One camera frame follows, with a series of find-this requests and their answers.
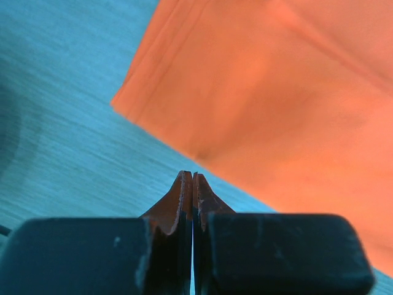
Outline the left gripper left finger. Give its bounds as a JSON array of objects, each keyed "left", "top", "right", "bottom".
[{"left": 1, "top": 171, "right": 192, "bottom": 294}]

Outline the orange t shirt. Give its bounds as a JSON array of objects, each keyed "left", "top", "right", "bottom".
[{"left": 112, "top": 1, "right": 392, "bottom": 274}]

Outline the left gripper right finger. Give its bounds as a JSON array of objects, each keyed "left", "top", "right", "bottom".
[{"left": 193, "top": 173, "right": 375, "bottom": 294}]

